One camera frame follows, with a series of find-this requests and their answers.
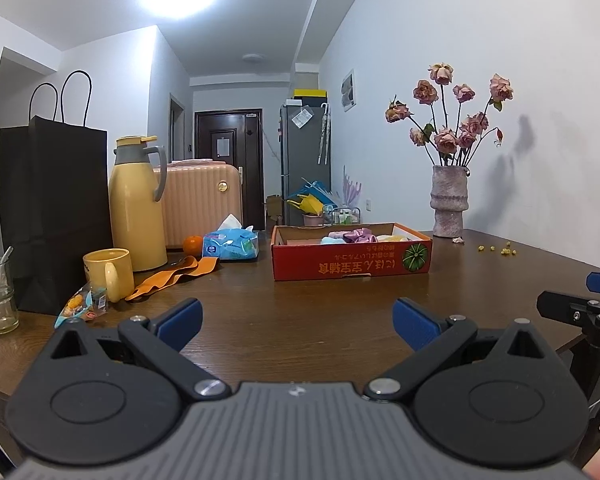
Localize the blue tissue pack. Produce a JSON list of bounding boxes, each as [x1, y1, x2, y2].
[[202, 213, 260, 263]]

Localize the orange cloth strip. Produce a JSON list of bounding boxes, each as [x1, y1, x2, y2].
[[125, 256, 220, 302]]

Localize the brown cardboard box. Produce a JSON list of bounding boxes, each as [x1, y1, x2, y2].
[[265, 195, 284, 226]]

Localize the pink suitcase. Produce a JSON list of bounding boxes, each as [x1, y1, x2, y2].
[[152, 160, 245, 250]]

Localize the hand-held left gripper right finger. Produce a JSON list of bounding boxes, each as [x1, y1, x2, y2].
[[362, 298, 556, 402]]

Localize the red cardboard box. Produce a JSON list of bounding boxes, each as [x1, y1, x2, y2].
[[271, 222, 434, 281]]

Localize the grey fridge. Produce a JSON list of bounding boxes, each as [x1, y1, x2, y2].
[[280, 104, 332, 227]]

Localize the yellow black box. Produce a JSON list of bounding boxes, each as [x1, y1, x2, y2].
[[293, 89, 328, 106]]

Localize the interior doorway frame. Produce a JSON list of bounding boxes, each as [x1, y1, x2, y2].
[[168, 93, 186, 164]]

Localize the blue and yellow plastic items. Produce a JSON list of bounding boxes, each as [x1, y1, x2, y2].
[[286, 178, 339, 216]]

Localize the scattered yellow petals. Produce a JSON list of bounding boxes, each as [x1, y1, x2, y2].
[[477, 242, 520, 257]]

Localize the purple reed decor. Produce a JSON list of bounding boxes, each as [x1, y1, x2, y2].
[[342, 165, 364, 209]]

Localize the black paper bag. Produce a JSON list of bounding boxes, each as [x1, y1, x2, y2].
[[0, 71, 114, 316]]

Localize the dried pink roses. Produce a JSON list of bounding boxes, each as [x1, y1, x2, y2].
[[385, 62, 515, 169]]

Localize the wire rack with bottles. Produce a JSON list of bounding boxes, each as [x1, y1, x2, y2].
[[332, 207, 364, 225]]

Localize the textured pink vase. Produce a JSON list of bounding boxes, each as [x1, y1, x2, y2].
[[429, 165, 471, 239]]

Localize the lilac fuzzy headband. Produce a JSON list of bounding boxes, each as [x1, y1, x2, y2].
[[345, 227, 379, 245]]

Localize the colourful snack packet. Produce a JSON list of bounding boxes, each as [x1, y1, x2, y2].
[[55, 282, 110, 330]]

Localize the hanging white umbrellas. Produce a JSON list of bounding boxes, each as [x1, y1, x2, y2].
[[318, 104, 331, 165]]

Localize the yellow mug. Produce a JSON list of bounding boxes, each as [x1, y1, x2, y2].
[[83, 248, 135, 304]]

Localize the dark entrance door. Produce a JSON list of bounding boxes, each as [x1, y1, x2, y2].
[[195, 110, 265, 234]]

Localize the wall picture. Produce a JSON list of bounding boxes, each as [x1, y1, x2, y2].
[[340, 68, 356, 113]]

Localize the yellow thermos jug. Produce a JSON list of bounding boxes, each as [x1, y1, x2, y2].
[[108, 136, 169, 273]]

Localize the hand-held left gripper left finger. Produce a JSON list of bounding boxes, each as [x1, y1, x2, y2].
[[44, 298, 232, 402]]

